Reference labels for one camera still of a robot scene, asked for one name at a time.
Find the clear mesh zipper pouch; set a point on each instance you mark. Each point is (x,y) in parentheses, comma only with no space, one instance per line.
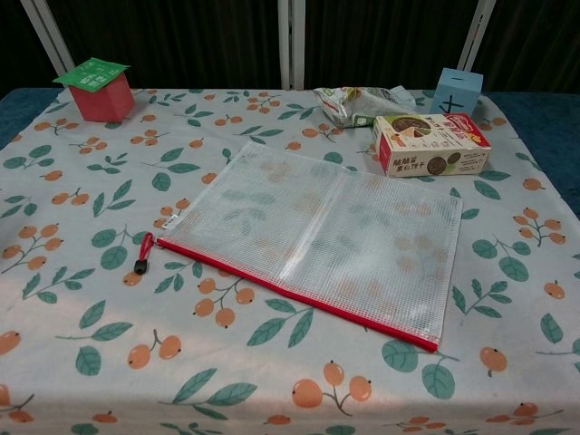
(326,235)

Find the crumpled foil snack bag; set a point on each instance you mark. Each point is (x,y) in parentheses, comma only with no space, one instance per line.
(349,106)

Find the white and red cookie box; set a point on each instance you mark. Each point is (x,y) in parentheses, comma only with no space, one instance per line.
(430,149)

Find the black pleated curtain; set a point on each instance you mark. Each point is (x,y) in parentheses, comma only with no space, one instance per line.
(190,41)

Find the light blue paper box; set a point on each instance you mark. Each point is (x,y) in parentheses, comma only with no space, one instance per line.
(455,93)

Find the red box with green lid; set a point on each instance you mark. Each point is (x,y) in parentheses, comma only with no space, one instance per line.
(106,99)

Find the white metal frame post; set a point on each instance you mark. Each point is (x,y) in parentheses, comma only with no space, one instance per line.
(292,45)
(476,36)
(50,41)

